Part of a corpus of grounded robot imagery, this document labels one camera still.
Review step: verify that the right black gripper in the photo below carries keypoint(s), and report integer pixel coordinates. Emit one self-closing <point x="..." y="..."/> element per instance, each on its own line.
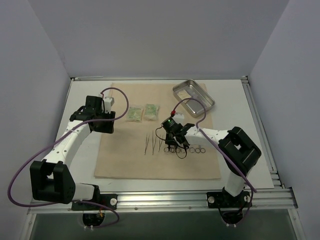
<point x="175" y="135"/>

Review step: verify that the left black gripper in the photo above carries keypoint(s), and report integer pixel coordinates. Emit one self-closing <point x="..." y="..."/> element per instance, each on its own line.
<point x="104" y="124"/>

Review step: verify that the surgical scissors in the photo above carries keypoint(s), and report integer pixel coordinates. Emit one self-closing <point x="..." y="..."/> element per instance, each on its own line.
<point x="173" y="150"/>

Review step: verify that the short metal tweezers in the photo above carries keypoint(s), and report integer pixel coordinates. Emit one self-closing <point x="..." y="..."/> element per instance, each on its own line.
<point x="160" y="142"/>

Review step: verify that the metal hemostat clamp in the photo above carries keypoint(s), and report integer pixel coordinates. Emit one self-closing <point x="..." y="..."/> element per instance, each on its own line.
<point x="189" y="150"/>

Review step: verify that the long straight metal forceps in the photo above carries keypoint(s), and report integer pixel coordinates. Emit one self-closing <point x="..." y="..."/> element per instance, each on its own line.
<point x="153" y="142"/>

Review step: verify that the small curved metal scissors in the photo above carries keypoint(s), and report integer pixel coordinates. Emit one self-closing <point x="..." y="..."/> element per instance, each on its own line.
<point x="200" y="150"/>

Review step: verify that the curved metal tweezers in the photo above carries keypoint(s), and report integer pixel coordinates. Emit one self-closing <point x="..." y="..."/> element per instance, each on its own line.
<point x="147" y="138"/>

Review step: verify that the green gauze packet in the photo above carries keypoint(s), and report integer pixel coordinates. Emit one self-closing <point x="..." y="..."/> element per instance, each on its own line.
<point x="134" y="113"/>

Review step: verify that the green cotton ball packet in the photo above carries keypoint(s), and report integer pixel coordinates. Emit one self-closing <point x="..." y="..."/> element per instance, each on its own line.
<point x="151" y="112"/>

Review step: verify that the beige surgical wrap cloth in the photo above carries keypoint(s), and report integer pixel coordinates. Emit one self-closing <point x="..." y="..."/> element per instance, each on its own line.
<point x="121" y="154"/>

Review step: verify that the metal instrument tray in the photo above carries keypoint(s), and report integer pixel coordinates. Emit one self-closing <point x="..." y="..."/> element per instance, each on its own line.
<point x="196" y="91"/>

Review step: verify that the white glove packet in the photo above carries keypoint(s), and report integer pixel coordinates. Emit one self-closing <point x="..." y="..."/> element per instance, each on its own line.
<point x="183" y="94"/>

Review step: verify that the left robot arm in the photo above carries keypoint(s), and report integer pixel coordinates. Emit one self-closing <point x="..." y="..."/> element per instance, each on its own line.
<point x="51" y="179"/>

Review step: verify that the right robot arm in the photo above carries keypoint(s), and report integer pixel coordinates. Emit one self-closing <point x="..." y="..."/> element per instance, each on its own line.
<point x="240" y="153"/>

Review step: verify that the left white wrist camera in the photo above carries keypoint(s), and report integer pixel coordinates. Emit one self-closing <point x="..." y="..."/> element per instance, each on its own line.
<point x="108" y="103"/>

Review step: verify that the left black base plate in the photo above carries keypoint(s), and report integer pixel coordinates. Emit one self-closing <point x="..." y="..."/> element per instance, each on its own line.
<point x="109" y="200"/>

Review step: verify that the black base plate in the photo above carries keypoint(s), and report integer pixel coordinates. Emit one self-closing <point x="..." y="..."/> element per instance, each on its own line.
<point x="223" y="200"/>
<point x="109" y="200"/>

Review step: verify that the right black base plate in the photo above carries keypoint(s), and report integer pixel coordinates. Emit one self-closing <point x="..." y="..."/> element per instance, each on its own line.
<point x="223" y="200"/>

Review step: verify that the aluminium front rail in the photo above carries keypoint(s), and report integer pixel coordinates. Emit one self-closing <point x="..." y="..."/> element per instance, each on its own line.
<point x="180" y="201"/>

